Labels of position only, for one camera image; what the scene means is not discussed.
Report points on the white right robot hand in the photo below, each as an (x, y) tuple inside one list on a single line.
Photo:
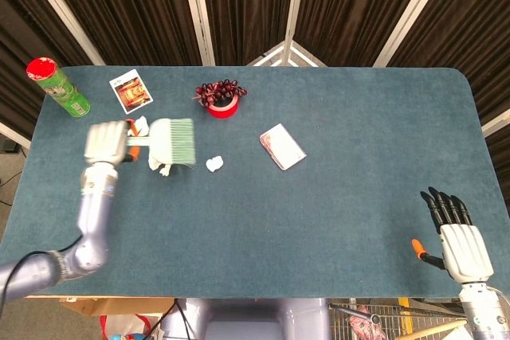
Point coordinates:
[(466, 252)]

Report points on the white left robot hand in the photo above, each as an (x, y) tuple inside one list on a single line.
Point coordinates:
[(105, 143)]

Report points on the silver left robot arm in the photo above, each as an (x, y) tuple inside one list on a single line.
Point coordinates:
[(93, 216)]

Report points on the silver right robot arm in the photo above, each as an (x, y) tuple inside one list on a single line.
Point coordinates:
[(484, 312)]

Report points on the red plastic plant pot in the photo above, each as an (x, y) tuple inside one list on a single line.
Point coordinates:
[(223, 109)]

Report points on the crumpled white paper piece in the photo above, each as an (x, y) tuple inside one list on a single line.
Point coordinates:
[(142, 124), (215, 164), (157, 164)]

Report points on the white bordered picture card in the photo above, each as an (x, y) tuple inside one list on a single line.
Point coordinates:
[(131, 92)]

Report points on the green chips can red lid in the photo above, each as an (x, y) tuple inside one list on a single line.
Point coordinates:
[(63, 91)]

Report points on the wooden stick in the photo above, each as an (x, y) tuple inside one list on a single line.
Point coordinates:
[(434, 330)]

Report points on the red patterned package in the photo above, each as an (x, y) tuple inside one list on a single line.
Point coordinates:
[(364, 324)]

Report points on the dark red grape bunch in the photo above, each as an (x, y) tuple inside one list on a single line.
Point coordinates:
[(219, 89)]

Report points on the dark brown curtain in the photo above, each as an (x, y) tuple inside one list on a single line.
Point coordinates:
[(139, 5)]

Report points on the blue felt table mat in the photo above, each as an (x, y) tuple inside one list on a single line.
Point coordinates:
[(318, 216)]

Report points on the white playing card box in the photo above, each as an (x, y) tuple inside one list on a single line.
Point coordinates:
[(283, 147)]

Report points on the red and white bag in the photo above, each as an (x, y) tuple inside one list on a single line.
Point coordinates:
[(127, 326)]

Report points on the lilac robot torso base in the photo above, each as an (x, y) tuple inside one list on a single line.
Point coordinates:
[(247, 320)]

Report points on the white screen frame post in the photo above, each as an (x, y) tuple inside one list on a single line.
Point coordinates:
[(414, 9), (295, 9), (63, 13), (197, 9)]

